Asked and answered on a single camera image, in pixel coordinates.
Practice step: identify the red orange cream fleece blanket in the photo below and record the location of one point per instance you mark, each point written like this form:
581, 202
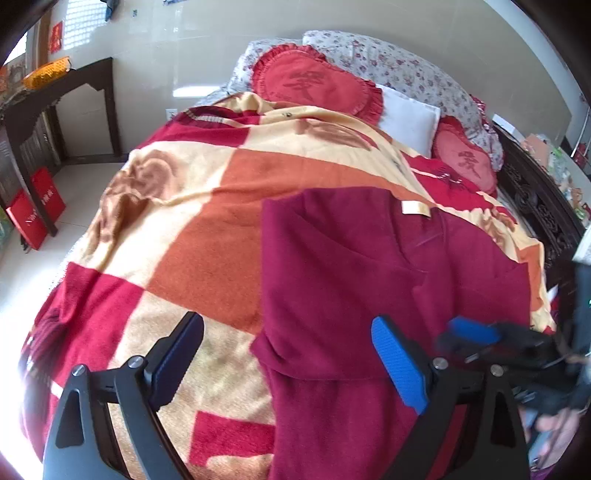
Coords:
179, 228

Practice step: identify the white pillow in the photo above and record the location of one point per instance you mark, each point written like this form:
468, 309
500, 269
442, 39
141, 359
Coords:
409, 121

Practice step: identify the maroon long sleeve sweater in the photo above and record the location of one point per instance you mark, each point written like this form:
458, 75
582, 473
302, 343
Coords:
332, 261

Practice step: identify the red paper wall decoration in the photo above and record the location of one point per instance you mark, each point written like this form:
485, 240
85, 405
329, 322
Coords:
56, 38

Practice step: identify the orange plastic basket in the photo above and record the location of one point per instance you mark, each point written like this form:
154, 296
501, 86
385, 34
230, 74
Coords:
47, 73

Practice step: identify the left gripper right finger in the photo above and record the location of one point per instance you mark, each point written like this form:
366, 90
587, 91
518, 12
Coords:
491, 446

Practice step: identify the dark wooden side table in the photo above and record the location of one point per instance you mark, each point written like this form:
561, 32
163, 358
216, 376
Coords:
20, 117

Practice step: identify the white wall socket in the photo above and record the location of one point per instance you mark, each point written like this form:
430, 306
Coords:
170, 113

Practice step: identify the red gift bag rear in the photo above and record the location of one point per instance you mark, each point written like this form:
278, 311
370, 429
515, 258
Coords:
48, 193

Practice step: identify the red gift bag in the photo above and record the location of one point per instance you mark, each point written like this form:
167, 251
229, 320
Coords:
48, 193
27, 221

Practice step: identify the dark hanging cloth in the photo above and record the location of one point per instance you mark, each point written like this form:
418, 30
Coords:
111, 6

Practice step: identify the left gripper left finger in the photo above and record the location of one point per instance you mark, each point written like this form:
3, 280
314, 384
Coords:
82, 443

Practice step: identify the large red heart cushion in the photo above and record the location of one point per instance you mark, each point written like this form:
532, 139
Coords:
301, 75

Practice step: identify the floral quilt roll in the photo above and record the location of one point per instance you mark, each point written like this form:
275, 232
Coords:
389, 65

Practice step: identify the red gift bag front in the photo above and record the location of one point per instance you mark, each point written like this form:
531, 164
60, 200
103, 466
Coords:
27, 221

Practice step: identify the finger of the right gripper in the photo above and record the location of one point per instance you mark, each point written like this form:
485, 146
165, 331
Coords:
473, 331

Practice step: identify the small red heart cushion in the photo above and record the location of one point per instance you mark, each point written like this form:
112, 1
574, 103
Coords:
452, 146

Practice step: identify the dark carved wooden headboard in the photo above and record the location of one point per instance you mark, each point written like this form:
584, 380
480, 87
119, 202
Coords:
543, 207

